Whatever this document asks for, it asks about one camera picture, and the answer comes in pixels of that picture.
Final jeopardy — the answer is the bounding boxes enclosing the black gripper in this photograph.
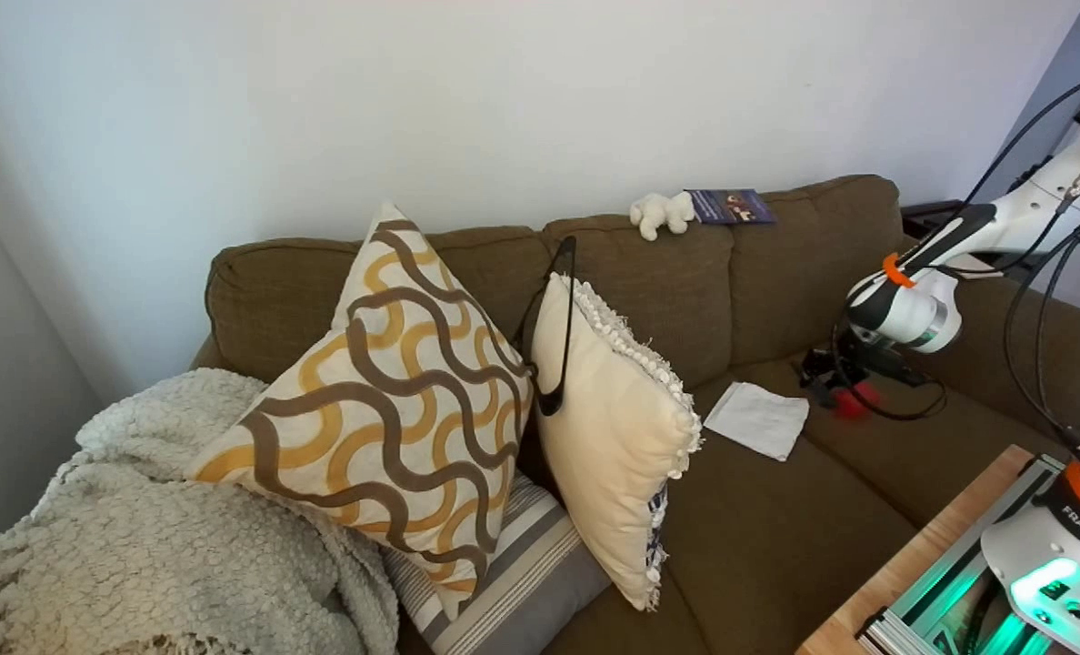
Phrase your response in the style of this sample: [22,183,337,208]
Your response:
[799,323,930,406]

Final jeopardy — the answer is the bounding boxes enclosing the red and black remote control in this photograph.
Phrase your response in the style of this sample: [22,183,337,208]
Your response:
[833,381,884,426]

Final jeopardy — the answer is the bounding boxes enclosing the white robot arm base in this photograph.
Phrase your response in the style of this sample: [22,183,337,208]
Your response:
[978,455,1080,655]

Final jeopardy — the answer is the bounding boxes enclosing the white towel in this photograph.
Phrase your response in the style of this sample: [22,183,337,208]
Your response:
[702,379,816,466]

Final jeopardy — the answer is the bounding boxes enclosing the brown fabric sofa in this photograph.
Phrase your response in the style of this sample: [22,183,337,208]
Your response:
[188,171,1080,655]

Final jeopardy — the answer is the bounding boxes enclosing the blue book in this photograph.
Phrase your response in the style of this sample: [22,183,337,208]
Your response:
[687,184,782,233]

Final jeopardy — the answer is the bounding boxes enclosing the wooden board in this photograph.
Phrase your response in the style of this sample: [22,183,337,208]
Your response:
[795,440,1041,655]

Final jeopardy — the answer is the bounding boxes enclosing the cream fringed pillow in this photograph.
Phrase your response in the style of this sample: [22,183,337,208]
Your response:
[528,269,705,615]

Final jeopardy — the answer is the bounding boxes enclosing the white plush toy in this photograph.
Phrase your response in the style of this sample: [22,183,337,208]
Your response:
[625,191,702,245]

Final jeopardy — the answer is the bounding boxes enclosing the grey striped cushion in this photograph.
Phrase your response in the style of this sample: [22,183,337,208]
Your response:
[387,471,616,655]

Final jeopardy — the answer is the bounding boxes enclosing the gold brown wave-pattern pillow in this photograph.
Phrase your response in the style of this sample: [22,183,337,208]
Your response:
[184,200,539,610]

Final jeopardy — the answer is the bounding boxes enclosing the grey knitted blanket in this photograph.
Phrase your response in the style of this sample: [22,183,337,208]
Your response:
[0,363,405,655]

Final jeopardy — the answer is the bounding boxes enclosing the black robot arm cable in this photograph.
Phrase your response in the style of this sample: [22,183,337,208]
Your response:
[851,66,1080,460]

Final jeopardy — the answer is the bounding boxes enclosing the black strap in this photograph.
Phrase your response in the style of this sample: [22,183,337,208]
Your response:
[511,233,587,423]

